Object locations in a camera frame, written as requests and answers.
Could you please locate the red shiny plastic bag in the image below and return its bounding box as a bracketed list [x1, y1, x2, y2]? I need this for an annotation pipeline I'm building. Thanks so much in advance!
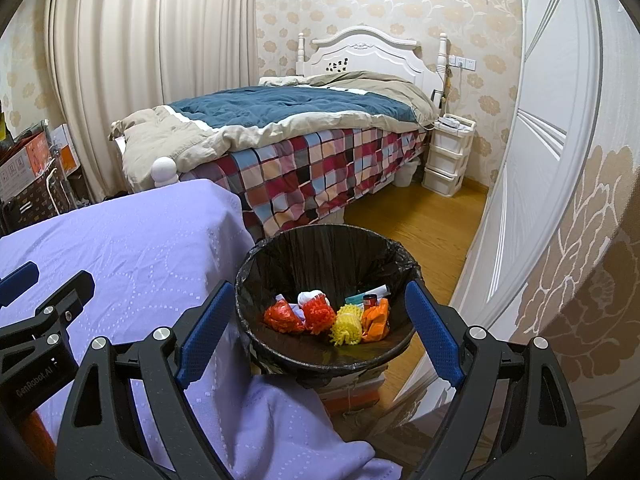
[263, 299, 306, 335]

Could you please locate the charging cable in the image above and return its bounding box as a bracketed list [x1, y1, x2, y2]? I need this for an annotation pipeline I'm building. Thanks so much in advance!
[432, 67, 454, 112]

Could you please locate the red foam net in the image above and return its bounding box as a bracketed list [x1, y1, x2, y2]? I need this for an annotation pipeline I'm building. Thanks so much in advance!
[302, 296, 337, 335]

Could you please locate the purple tablecloth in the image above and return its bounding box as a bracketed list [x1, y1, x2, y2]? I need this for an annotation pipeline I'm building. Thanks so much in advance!
[0, 178, 403, 480]

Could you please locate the white wooden bed frame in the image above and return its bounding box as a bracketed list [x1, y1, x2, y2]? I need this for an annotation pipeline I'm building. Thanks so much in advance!
[112, 26, 448, 231]

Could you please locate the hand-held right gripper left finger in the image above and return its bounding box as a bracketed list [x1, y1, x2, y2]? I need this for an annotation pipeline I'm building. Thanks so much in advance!
[56, 281, 236, 480]

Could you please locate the white and orange box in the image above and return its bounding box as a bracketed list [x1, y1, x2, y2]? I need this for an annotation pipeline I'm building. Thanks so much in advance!
[50, 124, 79, 174]

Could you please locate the white wardrobe door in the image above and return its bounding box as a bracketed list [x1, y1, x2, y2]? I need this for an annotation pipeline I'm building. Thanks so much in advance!
[400, 0, 603, 411]

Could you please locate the cardboard box with orange print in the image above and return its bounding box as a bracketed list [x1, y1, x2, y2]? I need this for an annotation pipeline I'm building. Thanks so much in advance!
[0, 132, 57, 201]

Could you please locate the white power strip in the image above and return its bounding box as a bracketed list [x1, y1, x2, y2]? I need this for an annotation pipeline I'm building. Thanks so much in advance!
[437, 116, 474, 134]

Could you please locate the orange plastic bag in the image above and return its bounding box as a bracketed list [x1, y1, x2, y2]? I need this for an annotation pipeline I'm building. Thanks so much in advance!
[361, 299, 392, 344]

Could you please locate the yellow foam net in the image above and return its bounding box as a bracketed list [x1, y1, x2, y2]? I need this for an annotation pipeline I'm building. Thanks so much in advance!
[329, 304, 364, 346]

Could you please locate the white plastic drawer unit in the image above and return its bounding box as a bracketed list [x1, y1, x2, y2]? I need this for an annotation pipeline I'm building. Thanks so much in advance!
[422, 116, 476, 196]

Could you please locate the small white bin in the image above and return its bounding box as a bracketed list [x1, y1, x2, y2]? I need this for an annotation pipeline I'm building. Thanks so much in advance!
[395, 160, 419, 189]

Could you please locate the blue and beige duvet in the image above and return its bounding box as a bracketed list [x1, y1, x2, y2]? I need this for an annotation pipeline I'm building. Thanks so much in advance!
[109, 71, 438, 193]

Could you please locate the plaid bedsheet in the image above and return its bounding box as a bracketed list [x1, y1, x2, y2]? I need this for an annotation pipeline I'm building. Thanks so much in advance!
[180, 127, 431, 241]

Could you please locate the trash bin with black bag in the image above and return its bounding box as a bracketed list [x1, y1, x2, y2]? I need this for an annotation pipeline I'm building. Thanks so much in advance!
[235, 225, 423, 389]

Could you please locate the cream pleated curtain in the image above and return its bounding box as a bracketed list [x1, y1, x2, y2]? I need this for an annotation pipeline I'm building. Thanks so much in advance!
[45, 0, 258, 201]

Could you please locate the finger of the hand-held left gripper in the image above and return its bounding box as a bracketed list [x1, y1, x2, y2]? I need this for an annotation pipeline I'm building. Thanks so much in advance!
[0, 270, 96, 358]
[0, 261, 40, 308]

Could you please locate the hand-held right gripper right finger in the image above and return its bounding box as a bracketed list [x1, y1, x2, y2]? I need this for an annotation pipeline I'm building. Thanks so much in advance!
[404, 280, 587, 480]

